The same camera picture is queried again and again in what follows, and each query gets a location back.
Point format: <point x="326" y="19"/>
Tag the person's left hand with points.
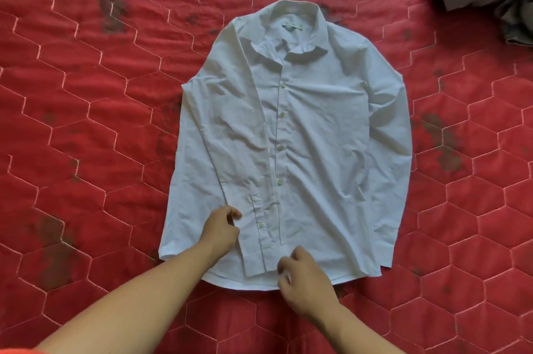
<point x="220" y="231"/>

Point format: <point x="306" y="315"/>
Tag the person's right hand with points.
<point x="308" y="283"/>

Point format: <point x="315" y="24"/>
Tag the white button shirt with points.
<point x="312" y="137"/>

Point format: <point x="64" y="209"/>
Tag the person's left forearm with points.
<point x="125" y="304"/>

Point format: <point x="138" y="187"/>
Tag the red quilted mattress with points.
<point x="83" y="116"/>

